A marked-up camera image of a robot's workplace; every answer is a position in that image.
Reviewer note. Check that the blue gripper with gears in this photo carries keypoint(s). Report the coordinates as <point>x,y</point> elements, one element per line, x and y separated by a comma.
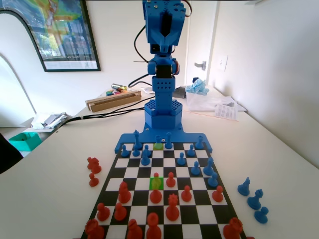
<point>165,44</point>

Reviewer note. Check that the red chess pawn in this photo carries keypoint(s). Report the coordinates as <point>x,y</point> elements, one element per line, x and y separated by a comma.
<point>155,197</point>
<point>156,175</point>
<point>170,181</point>
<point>103,213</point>
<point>93,181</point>
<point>186,194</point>
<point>120,212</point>

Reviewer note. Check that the blue SO-100 robot arm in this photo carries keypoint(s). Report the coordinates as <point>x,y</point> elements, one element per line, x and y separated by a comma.
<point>163,117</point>

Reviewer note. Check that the blue chess pawn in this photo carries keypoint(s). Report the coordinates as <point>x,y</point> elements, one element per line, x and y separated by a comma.
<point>124,152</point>
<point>213,181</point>
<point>135,152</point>
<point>190,151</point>
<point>181,160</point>
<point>261,216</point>
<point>195,170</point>

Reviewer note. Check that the red chess knight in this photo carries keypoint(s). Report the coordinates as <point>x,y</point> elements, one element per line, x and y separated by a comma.
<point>94,166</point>

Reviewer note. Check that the red chess queen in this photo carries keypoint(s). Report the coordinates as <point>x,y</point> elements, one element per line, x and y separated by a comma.
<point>172,210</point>

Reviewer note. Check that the captured blue chess pieces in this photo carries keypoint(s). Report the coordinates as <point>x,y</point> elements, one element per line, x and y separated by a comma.
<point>255,200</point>

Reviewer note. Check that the red chess rook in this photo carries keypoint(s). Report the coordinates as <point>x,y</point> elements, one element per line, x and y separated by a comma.
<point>94,230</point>
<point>233,229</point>

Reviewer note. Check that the white door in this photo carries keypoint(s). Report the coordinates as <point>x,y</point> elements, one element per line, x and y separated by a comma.
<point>199,37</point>

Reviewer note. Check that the white paper sheet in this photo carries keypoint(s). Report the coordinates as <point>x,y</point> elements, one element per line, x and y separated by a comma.
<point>147,90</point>

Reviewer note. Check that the blue and white cloth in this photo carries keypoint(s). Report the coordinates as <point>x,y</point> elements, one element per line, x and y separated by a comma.
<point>198,87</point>

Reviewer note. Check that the metal flashlight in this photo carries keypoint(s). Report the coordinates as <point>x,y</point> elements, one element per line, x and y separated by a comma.
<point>117,86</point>

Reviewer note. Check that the clear plastic bag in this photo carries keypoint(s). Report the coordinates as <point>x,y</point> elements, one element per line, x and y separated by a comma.
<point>204,102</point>

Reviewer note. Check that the colourful small blocks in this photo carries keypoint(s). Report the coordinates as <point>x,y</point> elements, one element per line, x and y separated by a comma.
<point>109,93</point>

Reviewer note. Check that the long cardboard box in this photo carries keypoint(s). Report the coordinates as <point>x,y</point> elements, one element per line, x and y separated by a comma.
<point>112,103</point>

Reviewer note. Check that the black framed poster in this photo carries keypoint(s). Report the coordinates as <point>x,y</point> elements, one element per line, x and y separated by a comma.
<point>67,32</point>

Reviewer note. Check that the printed paper sheet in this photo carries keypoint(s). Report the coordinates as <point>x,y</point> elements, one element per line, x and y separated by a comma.
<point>226,112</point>

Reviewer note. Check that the pile of papers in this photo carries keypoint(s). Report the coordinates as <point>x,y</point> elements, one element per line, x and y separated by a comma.
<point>48,120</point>

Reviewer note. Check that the white arched panel black edge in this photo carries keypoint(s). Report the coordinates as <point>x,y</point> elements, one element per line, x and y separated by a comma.
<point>10,30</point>

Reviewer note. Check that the green plastic bin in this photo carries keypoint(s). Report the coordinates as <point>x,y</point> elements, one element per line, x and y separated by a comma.
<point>25,144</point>

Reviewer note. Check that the black and white chessboard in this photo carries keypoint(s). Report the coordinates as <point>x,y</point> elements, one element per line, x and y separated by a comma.
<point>199,214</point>

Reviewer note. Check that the black chair back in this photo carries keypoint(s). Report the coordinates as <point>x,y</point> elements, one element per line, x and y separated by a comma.
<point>7,156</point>

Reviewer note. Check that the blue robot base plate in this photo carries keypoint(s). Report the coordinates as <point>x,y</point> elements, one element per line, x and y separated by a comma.
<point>189,137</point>

